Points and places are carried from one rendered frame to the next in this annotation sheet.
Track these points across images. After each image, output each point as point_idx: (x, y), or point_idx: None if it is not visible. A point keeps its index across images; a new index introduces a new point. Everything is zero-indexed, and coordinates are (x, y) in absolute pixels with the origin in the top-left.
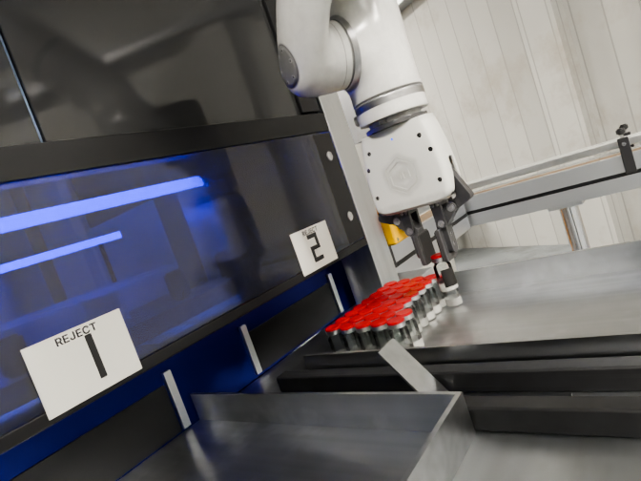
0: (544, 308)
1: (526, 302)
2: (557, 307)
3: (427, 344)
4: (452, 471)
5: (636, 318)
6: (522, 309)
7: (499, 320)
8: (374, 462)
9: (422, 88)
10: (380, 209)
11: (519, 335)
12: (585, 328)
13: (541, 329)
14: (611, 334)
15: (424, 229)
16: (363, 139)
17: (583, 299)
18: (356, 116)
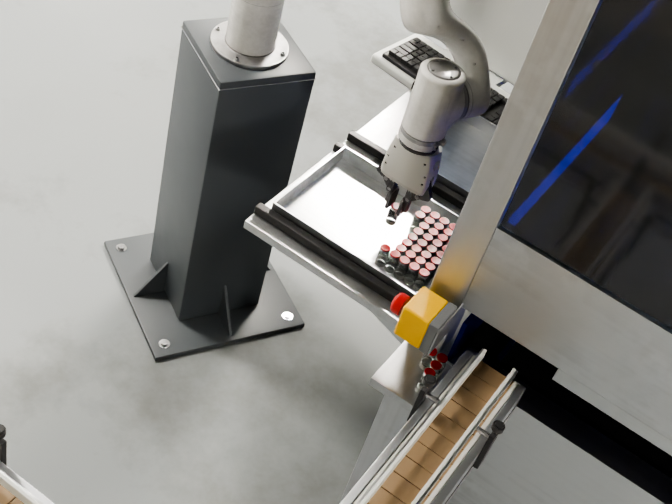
0: (341, 217)
1: (344, 231)
2: (336, 213)
3: (407, 229)
4: None
5: (319, 183)
6: (350, 224)
7: (365, 223)
8: (438, 172)
9: None
10: (431, 182)
11: (364, 204)
12: (339, 190)
13: (354, 201)
14: (352, 150)
15: (402, 199)
16: (440, 147)
17: (322, 211)
18: (445, 139)
